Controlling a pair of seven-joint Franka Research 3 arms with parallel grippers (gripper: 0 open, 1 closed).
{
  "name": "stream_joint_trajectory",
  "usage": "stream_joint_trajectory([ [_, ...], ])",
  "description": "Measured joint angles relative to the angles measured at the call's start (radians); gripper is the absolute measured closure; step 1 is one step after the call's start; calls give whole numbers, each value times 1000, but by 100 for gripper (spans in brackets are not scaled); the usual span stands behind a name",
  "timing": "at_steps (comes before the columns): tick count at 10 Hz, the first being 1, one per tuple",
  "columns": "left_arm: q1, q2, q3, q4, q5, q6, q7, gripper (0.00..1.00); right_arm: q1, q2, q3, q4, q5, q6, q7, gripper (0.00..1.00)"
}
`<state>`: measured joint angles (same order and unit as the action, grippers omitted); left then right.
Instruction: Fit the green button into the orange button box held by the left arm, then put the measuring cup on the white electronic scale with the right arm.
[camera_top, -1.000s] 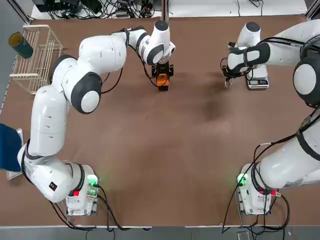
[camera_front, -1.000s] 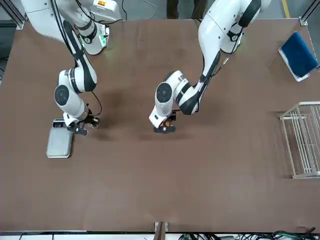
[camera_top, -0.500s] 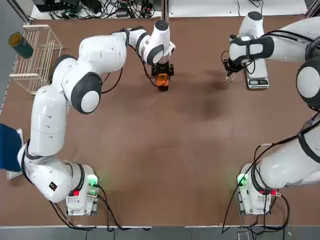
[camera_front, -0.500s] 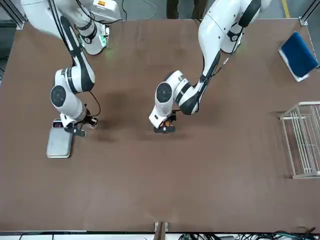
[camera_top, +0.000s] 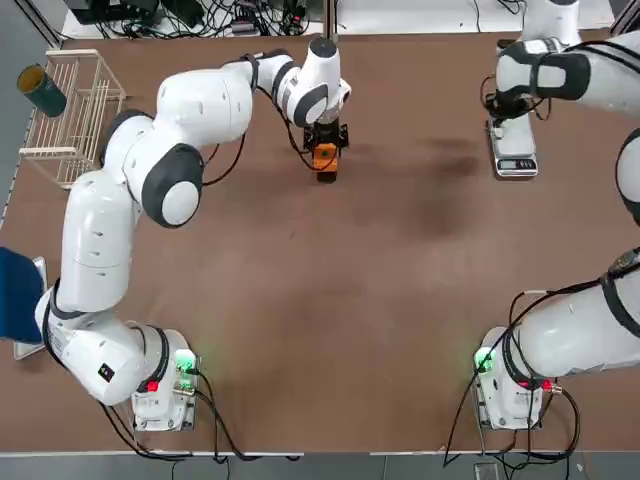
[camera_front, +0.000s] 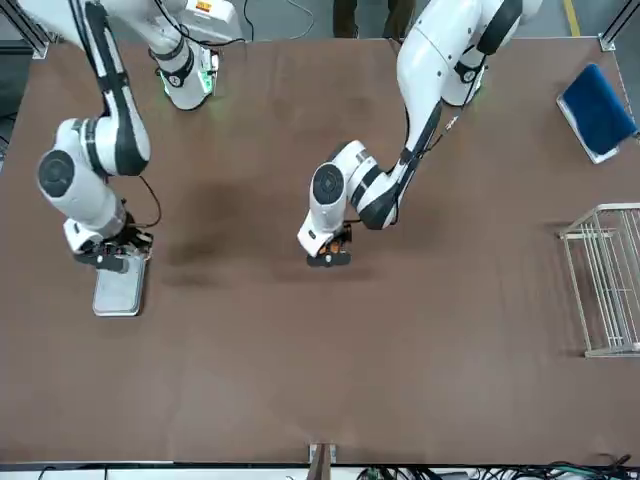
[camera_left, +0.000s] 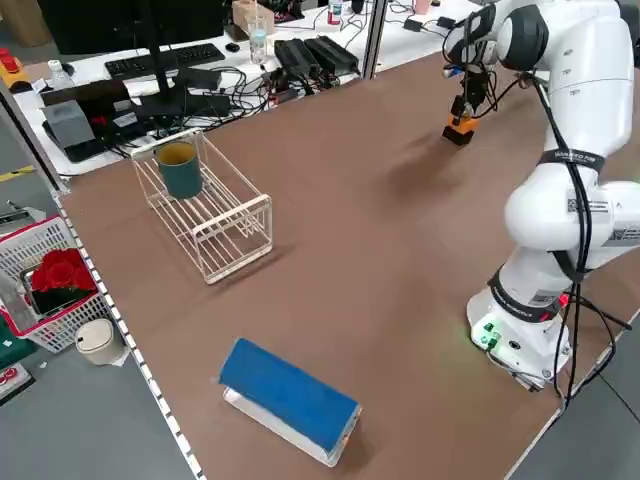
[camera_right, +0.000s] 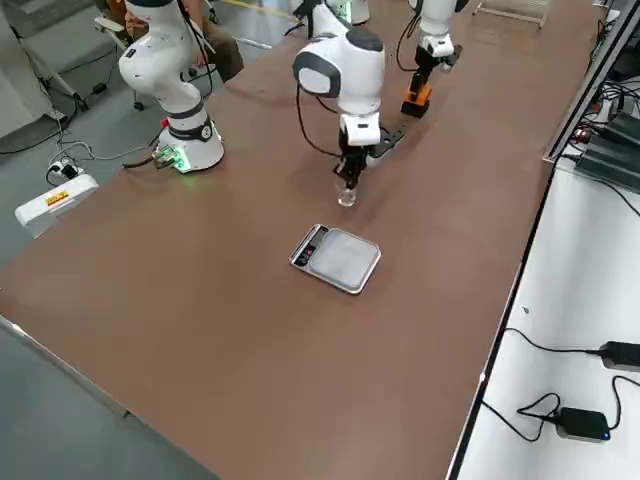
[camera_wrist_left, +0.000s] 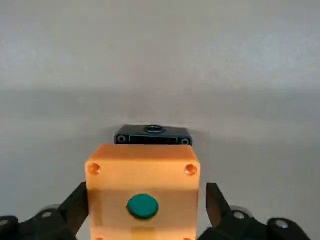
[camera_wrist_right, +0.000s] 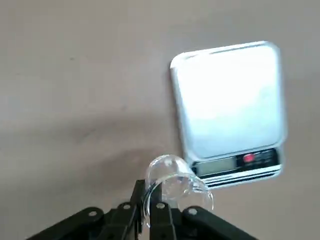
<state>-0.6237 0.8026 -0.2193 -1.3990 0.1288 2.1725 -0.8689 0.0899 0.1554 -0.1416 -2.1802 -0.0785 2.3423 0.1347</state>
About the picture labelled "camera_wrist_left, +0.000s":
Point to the orange button box cover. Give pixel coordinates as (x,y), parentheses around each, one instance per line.
(142,175)

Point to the green push button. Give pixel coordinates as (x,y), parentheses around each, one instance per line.
(143,206)

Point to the black button box base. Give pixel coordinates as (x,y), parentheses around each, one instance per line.
(135,135)

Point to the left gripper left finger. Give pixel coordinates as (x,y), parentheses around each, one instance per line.
(72,210)

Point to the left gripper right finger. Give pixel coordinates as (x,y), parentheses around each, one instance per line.
(217,212)

